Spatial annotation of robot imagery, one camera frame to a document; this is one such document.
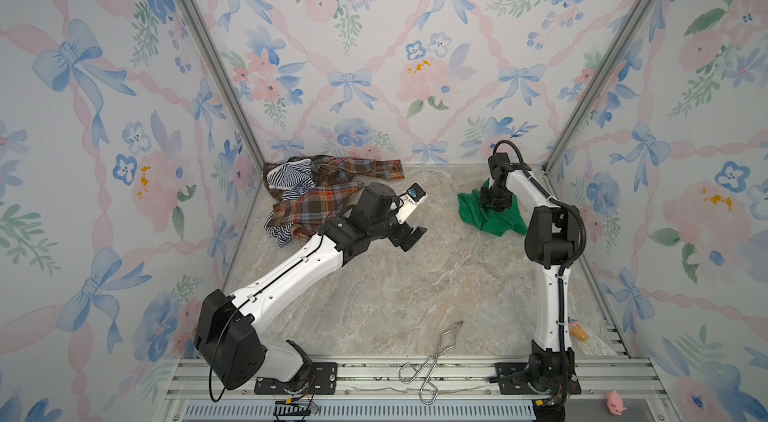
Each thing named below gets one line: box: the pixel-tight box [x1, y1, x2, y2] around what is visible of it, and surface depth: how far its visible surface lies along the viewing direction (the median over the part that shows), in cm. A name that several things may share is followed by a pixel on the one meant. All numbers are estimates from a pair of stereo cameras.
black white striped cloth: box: [264, 158, 316, 249], surface depth 111 cm
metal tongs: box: [398, 320, 464, 405], surface depth 77 cm
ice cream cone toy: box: [567, 317, 590, 342], surface depth 81 cm
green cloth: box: [458, 178, 528, 237], surface depth 102 cm
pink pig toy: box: [606, 390, 627, 417], surface depth 71 cm
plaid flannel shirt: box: [263, 155, 405, 241], surface depth 112 cm
